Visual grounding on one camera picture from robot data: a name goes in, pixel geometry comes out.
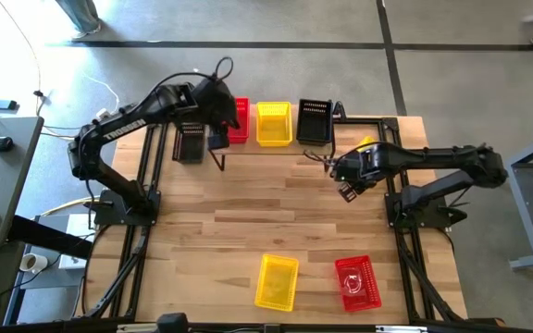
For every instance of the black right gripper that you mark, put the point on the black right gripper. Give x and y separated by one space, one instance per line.
359 166

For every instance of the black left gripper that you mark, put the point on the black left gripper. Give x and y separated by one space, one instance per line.
218 104

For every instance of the yellow plastic basket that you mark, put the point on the yellow plastic basket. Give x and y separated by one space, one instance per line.
274 127
367 140
276 283

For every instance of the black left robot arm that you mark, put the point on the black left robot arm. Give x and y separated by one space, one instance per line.
155 108

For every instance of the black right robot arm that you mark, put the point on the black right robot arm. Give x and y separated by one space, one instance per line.
433 155

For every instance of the wooden shelf black metal legs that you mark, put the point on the wooden shelf black metal legs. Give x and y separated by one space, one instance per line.
271 151

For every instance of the white power strip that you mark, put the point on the white power strip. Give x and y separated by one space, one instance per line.
102 114

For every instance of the person's leg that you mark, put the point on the person's leg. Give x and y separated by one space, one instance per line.
79 14

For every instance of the white cardboard box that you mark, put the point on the white cardboard box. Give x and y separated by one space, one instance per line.
80 227

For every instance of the black desk foot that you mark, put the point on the black desk foot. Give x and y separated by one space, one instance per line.
49 238

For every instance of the small black desk object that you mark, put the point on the small black desk object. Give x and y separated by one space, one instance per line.
2 144

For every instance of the black rounded device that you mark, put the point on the black rounded device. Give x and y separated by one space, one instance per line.
171 323

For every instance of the white cup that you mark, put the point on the white cup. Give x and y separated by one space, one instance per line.
33 263

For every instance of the black aluminium table frame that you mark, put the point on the black aluminium table frame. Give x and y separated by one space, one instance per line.
390 124

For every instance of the black frame clamp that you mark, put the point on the black frame clamp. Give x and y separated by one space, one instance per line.
339 110

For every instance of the silver metal bracket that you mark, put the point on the silver metal bracket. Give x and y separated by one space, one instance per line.
137 328
401 329

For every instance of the grey metal table frame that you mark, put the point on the grey metal table frame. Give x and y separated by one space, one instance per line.
527 217

